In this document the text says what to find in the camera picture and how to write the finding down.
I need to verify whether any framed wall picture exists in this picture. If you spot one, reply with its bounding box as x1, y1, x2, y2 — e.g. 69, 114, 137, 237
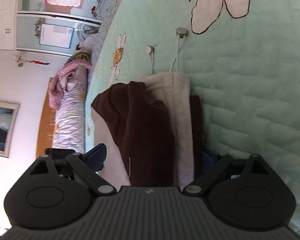
0, 101, 19, 158

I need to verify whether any wooden headboard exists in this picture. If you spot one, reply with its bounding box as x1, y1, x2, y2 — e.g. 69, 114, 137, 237
36, 90, 56, 158

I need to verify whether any pink crumpled garment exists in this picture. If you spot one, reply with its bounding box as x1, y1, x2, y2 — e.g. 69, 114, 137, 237
48, 59, 91, 110

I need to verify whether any grey and maroon sweatshirt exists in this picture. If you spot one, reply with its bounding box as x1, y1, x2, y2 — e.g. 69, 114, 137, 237
91, 57, 204, 189

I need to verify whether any teal bee-pattern bedspread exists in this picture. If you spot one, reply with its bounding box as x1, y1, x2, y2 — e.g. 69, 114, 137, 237
85, 0, 300, 235

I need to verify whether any red hanging wall ornament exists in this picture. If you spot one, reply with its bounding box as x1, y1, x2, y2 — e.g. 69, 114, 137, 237
15, 56, 50, 67

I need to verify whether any floral rolled quilt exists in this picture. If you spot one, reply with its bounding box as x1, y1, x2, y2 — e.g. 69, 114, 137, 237
52, 66, 88, 153

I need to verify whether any blue sliding-door wardrobe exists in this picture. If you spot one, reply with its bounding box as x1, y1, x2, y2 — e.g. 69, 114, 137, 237
0, 0, 122, 56

